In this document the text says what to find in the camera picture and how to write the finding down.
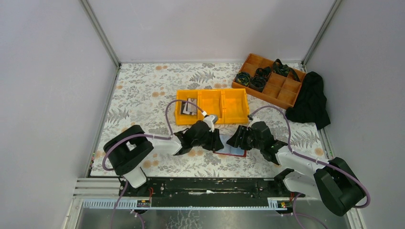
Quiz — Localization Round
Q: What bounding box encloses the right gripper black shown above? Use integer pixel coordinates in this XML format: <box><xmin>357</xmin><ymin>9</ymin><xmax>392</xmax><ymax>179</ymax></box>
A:
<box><xmin>226</xmin><ymin>125</ymin><xmax>263</xmax><ymax>151</ymax></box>

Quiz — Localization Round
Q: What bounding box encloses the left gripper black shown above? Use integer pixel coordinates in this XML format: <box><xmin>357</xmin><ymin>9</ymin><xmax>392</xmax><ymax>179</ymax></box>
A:
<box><xmin>191</xmin><ymin>127</ymin><xmax>224</xmax><ymax>151</ymax></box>

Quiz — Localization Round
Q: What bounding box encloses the yellow three-compartment bin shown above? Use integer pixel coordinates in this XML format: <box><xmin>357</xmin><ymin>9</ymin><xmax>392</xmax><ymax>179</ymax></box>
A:
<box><xmin>174</xmin><ymin>89</ymin><xmax>250</xmax><ymax>125</ymax></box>

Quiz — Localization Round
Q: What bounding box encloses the grey credit card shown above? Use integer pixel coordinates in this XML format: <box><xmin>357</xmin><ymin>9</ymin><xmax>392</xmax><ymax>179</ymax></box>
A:
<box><xmin>183</xmin><ymin>98</ymin><xmax>198</xmax><ymax>115</ymax></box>

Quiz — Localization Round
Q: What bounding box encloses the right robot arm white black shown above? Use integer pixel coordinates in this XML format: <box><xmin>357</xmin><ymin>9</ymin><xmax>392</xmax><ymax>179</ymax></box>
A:
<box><xmin>226</xmin><ymin>121</ymin><xmax>367</xmax><ymax>216</ymax></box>

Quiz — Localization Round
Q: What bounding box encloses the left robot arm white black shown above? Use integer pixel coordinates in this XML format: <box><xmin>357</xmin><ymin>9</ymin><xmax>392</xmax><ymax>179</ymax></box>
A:
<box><xmin>103</xmin><ymin>121</ymin><xmax>224</xmax><ymax>196</ymax></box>

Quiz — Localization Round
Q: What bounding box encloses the black white striped card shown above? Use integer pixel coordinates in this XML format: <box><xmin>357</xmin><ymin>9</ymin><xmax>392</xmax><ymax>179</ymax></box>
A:
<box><xmin>180</xmin><ymin>102</ymin><xmax>189</xmax><ymax>115</ymax></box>

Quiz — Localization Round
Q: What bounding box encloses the floral table mat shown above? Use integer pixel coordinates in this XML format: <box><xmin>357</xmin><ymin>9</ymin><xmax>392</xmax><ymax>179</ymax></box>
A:
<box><xmin>90</xmin><ymin>63</ymin><xmax>327</xmax><ymax>177</ymax></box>

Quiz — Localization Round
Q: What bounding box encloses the orange wooden divider tray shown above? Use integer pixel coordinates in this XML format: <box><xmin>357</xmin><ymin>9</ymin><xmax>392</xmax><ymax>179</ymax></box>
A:
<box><xmin>232</xmin><ymin>53</ymin><xmax>307</xmax><ymax>109</ymax></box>

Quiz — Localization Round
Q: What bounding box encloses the black cloth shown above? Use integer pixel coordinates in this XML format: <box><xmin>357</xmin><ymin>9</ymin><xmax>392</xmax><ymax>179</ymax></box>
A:
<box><xmin>286</xmin><ymin>72</ymin><xmax>330</xmax><ymax>130</ymax></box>

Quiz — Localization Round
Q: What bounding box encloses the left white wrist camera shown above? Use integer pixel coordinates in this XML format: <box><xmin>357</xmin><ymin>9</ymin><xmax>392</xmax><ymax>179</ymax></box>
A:
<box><xmin>202</xmin><ymin>111</ymin><xmax>218</xmax><ymax>132</ymax></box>

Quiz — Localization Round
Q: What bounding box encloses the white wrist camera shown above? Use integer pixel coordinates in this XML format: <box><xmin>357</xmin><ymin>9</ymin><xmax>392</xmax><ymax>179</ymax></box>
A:
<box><xmin>202</xmin><ymin>111</ymin><xmax>218</xmax><ymax>132</ymax></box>
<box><xmin>247</xmin><ymin>116</ymin><xmax>261</xmax><ymax>127</ymax></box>

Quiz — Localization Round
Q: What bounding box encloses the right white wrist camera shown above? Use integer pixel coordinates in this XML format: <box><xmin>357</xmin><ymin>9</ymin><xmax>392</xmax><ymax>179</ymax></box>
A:
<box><xmin>247</xmin><ymin>116</ymin><xmax>261</xmax><ymax>127</ymax></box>

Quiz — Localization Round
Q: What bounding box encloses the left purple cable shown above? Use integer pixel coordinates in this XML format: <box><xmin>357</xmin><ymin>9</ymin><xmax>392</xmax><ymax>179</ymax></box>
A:
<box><xmin>102</xmin><ymin>100</ymin><xmax>206</xmax><ymax>229</ymax></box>

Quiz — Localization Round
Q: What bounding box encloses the purple cable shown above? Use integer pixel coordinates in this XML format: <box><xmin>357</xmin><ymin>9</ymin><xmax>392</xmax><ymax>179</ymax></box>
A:
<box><xmin>248</xmin><ymin>105</ymin><xmax>372</xmax><ymax>229</ymax></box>
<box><xmin>102</xmin><ymin>100</ymin><xmax>206</xmax><ymax>229</ymax></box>

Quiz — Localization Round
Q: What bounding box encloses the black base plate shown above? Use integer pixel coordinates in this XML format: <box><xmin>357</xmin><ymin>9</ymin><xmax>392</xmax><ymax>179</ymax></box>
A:
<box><xmin>119</xmin><ymin>175</ymin><xmax>297</xmax><ymax>207</ymax></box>

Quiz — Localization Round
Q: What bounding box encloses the rolled black strap middle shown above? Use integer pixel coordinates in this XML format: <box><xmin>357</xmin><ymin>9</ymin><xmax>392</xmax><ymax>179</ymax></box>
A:
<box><xmin>250</xmin><ymin>67</ymin><xmax>272</xmax><ymax>93</ymax></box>

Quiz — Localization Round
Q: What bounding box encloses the rolled black strap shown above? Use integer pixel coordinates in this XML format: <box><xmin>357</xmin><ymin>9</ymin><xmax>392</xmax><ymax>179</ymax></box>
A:
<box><xmin>235</xmin><ymin>72</ymin><xmax>253</xmax><ymax>87</ymax></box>
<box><xmin>250</xmin><ymin>67</ymin><xmax>272</xmax><ymax>93</ymax></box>

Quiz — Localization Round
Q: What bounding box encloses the rolled black strap left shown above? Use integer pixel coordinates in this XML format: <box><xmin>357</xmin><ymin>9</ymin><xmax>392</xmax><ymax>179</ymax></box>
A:
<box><xmin>235</xmin><ymin>72</ymin><xmax>253</xmax><ymax>87</ymax></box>

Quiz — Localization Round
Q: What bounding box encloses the loose black strap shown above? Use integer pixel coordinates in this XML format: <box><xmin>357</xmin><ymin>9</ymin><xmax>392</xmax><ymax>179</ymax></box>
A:
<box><xmin>272</xmin><ymin>59</ymin><xmax>301</xmax><ymax>83</ymax></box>

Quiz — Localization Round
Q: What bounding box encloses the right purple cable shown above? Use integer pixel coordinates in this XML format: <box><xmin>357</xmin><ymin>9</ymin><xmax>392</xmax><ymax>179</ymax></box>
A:
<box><xmin>248</xmin><ymin>105</ymin><xmax>372</xmax><ymax>229</ymax></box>

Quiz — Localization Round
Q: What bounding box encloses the aluminium slotted rail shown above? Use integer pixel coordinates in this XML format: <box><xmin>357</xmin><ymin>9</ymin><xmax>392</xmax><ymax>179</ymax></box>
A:
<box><xmin>83</xmin><ymin>198</ymin><xmax>295</xmax><ymax>210</ymax></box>

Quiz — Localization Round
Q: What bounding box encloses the right aluminium corner post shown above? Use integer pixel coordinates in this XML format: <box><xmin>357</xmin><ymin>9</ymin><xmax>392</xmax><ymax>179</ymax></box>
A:
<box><xmin>301</xmin><ymin>0</ymin><xmax>342</xmax><ymax>67</ymax></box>

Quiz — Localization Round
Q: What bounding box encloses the aluminium corner post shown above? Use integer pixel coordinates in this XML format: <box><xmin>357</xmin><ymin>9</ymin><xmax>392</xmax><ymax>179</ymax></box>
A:
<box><xmin>79</xmin><ymin>0</ymin><xmax>121</xmax><ymax>68</ymax></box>
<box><xmin>301</xmin><ymin>0</ymin><xmax>342</xmax><ymax>67</ymax></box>

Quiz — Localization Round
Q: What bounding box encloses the left aluminium corner post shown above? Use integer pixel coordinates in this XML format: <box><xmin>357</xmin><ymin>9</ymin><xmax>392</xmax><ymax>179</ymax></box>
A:
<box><xmin>79</xmin><ymin>0</ymin><xmax>121</xmax><ymax>68</ymax></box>

